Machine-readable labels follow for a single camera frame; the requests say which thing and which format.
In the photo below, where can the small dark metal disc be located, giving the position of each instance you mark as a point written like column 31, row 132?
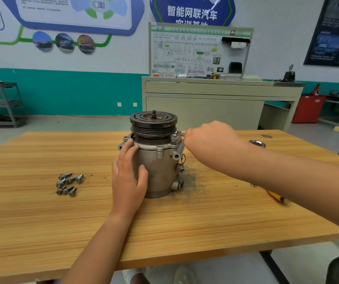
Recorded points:
column 266, row 136

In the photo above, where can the beige training bench cabinet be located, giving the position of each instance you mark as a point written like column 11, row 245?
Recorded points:
column 216, row 103

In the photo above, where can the person's left forearm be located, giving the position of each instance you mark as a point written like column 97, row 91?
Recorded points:
column 104, row 251

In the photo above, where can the person's right hand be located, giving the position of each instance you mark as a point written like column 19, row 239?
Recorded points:
column 213, row 144

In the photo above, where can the blue hexagon wall sign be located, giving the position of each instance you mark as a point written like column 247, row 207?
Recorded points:
column 193, row 10

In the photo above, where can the wiring diagram display board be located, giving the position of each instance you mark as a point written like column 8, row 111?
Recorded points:
column 187, row 53

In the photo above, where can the person's white left shoe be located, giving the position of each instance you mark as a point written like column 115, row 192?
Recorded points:
column 132, row 276

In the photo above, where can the red box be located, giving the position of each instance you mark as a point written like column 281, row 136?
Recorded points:
column 308, row 108

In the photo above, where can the person's white right shoe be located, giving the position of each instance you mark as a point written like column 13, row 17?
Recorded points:
column 185, row 275

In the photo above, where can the grey metal car compressor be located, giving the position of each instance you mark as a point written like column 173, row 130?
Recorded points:
column 157, row 162

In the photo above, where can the person's right fingers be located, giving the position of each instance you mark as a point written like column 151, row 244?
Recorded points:
column 189, row 140

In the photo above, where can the blue framed wall infographic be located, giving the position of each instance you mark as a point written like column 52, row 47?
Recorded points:
column 74, row 11

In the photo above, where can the dark wall poster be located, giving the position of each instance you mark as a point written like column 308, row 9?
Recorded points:
column 333, row 32

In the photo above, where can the person's left thumb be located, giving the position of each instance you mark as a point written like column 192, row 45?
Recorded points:
column 142, row 176

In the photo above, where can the black device on bench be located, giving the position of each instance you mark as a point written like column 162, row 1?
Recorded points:
column 288, row 75

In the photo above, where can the person's left hand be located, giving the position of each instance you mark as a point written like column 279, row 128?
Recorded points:
column 126, row 186

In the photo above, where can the person's right forearm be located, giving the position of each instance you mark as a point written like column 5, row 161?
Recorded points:
column 293, row 183

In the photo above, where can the person's white shoe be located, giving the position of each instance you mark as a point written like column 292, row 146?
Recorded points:
column 132, row 276
column 185, row 275

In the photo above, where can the pile of steel bolts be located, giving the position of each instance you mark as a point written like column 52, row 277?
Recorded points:
column 68, row 183

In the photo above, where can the grey metal shelf cart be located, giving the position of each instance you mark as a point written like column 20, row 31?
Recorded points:
column 3, row 104

